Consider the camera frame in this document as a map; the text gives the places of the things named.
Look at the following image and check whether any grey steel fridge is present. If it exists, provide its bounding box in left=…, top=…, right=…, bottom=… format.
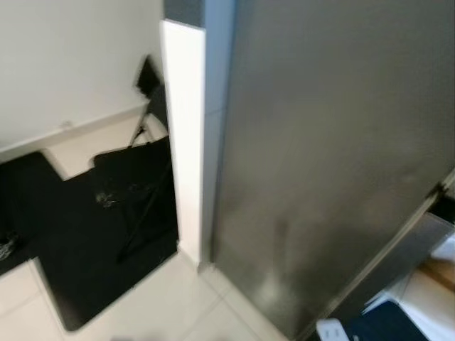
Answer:
left=203, top=0, right=455, bottom=340

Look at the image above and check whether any black tripod stand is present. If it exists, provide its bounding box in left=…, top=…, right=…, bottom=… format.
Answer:
left=128, top=55, right=171, bottom=150

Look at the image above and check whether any black floor mat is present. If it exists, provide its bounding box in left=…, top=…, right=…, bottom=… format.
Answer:
left=0, top=139, right=180, bottom=332

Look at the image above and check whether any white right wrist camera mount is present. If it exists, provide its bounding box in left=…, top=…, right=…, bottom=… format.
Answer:
left=316, top=320, right=349, bottom=341

